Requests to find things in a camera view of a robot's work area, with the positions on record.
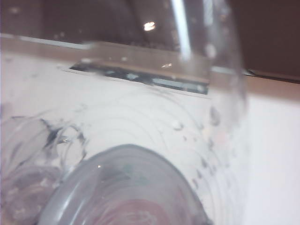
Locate clear grey faceted plastic mug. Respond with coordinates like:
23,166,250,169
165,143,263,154
0,114,91,225

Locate brown desk partition screen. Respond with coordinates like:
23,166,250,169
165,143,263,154
0,0,300,83

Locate beige desk cable cover flap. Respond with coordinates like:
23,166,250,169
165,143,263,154
67,41,211,96

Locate red label mineral water bottle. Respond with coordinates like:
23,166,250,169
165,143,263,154
0,0,252,225

